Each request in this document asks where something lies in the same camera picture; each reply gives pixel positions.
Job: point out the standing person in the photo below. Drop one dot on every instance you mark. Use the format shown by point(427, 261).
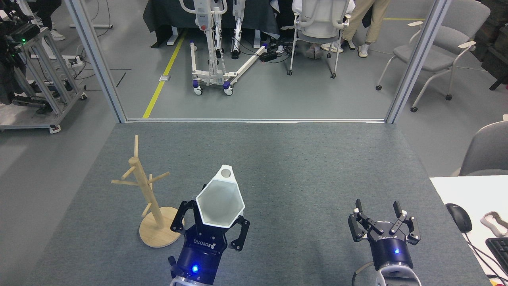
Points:
point(375, 20)

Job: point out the black computer mouse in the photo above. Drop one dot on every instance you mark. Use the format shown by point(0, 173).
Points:
point(459, 217)

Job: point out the grey chair backrest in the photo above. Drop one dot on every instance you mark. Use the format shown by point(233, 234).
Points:
point(488, 151)

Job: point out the silver table edge rail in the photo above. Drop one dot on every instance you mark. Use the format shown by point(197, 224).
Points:
point(254, 120)

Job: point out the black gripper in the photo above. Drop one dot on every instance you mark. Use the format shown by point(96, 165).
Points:
point(391, 248)
point(202, 254)

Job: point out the aluminium frame cart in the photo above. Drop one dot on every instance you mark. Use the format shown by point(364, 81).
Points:
point(29, 119)

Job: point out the wooden cup rack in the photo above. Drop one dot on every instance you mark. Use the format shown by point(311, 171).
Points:
point(145, 186)

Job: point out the white power strip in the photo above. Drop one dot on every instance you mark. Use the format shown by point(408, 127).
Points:
point(73, 61)

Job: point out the grey chair with armrests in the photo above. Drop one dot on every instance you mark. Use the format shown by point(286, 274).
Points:
point(436, 59)

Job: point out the black power strip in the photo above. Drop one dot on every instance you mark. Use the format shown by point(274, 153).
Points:
point(268, 56)

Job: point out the white desk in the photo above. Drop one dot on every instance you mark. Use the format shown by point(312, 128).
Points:
point(460, 190)

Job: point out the white office chair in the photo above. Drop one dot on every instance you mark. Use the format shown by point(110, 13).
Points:
point(317, 26)

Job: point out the white stand on wheels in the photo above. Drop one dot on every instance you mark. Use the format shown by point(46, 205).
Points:
point(217, 73)

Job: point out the silver aluminium post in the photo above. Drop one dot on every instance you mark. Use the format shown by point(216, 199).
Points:
point(96, 59)
point(418, 59)

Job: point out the white curved plastic object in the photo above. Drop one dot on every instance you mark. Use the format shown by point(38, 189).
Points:
point(489, 220)

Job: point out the table with black cloth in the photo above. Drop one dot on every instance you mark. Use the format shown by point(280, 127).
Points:
point(166, 16)

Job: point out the metal floor socket plate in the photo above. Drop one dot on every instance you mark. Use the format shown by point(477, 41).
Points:
point(164, 78)

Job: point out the seated person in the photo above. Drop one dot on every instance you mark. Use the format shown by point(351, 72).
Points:
point(313, 51)

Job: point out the person beside cart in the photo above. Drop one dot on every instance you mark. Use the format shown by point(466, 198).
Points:
point(43, 8)

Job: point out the black keyboard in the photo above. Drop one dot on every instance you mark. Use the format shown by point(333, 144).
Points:
point(501, 252)

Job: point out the white faceted cup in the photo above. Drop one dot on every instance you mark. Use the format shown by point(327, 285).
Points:
point(220, 202)

